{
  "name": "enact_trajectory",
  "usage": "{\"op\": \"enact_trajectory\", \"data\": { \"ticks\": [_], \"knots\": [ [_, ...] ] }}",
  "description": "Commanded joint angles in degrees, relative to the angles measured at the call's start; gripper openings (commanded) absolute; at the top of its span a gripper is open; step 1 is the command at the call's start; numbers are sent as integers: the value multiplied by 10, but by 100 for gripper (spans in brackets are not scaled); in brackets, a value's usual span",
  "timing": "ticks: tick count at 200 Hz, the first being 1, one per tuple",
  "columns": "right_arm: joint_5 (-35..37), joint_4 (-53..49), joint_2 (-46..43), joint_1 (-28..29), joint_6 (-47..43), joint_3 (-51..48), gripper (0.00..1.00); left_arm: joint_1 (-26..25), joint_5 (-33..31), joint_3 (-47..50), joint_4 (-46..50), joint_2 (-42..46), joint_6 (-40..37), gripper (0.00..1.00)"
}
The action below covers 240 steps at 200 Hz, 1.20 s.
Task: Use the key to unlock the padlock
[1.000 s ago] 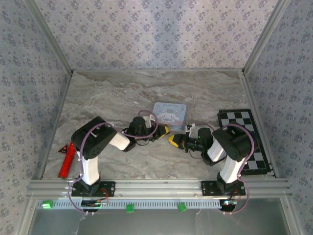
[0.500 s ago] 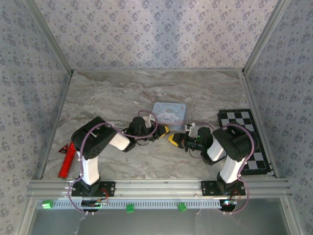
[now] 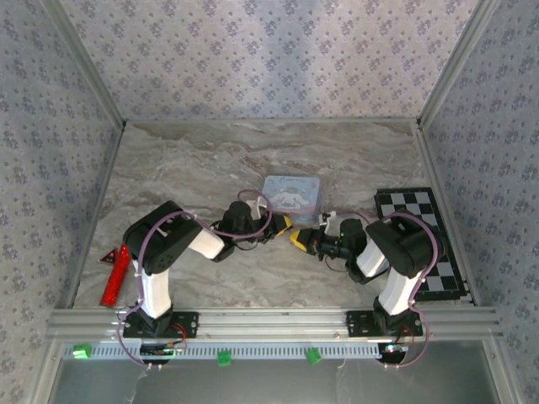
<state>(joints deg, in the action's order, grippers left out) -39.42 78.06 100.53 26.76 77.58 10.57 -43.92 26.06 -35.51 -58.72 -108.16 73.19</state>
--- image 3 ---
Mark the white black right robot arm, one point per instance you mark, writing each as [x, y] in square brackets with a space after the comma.
[400, 252]

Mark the pale blue cartoon tin box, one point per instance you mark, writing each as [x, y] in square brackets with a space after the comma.
[295, 195]

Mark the black left controller board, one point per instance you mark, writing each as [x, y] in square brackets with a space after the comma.
[162, 352]

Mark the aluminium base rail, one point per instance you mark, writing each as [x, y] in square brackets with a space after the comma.
[269, 323]

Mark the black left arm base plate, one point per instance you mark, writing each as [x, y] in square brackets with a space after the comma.
[185, 324]

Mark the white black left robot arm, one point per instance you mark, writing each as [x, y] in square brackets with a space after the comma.
[164, 248]

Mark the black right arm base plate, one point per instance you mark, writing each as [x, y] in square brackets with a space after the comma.
[358, 324]

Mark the black controller board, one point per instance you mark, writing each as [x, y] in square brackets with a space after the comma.
[393, 351]
[162, 352]

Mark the red triangular tag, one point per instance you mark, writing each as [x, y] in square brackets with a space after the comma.
[108, 257]

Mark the green terminal connector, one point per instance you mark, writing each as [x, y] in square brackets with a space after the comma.
[82, 352]
[314, 356]
[224, 358]

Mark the aluminium frame post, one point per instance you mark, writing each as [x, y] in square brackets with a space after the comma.
[459, 63]
[84, 63]

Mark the black right controller board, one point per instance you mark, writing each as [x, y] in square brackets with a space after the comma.
[393, 351]

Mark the black white checkered board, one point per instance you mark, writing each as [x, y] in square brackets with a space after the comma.
[414, 202]

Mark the red triangular bar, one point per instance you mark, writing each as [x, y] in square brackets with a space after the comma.
[115, 275]

